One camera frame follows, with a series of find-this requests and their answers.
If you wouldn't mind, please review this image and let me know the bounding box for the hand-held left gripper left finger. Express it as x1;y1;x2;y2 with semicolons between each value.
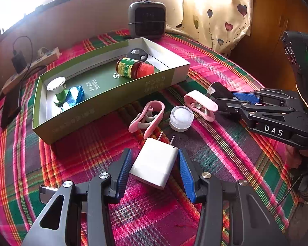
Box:
21;148;133;246

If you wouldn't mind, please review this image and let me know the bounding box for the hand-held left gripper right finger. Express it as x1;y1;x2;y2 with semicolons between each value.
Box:
178;148;290;246

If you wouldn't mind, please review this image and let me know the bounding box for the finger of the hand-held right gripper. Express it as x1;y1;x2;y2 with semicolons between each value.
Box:
215;97;302;120
232;88;299;106

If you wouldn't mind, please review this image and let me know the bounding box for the pink plastic clip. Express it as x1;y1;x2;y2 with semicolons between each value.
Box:
184;91;218;122
128;101;165;138

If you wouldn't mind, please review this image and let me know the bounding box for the white charger plug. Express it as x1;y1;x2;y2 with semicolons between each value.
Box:
130;131;179;190

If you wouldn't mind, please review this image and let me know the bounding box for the white round plastic jar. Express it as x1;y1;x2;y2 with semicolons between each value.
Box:
169;106;194;132

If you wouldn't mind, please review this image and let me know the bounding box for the large green cardboard box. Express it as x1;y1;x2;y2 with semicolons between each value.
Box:
32;37;191;145

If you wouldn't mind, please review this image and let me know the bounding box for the blue transparent plastic case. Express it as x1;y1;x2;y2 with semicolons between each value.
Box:
64;84;86;108

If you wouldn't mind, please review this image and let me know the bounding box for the red bottle green label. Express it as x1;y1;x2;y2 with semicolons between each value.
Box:
115;57;155;79

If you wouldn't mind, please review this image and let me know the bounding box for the black round disc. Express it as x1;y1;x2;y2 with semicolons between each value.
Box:
126;48;148;62

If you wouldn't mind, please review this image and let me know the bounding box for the plaid blanket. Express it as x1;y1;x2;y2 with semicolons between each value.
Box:
0;28;302;246

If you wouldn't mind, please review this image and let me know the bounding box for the wooden cabinet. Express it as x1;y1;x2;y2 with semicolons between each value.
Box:
228;0;308;88

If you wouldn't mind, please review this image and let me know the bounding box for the heart print curtain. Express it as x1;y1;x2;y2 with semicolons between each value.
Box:
167;0;254;58

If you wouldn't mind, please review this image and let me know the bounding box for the dark grey small heater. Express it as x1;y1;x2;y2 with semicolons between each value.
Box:
128;0;167;40

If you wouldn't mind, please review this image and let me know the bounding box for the black phone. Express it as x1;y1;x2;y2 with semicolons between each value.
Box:
0;86;21;129

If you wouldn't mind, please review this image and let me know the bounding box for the white power strip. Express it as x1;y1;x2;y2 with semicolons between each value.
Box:
2;47;61;94

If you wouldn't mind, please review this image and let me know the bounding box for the black power adapter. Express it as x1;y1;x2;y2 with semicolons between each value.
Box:
11;51;28;73

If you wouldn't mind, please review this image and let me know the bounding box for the black braided cable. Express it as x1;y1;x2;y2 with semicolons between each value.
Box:
269;174;304;214

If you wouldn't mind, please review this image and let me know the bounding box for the black charging cable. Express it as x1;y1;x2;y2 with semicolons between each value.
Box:
0;36;45;114

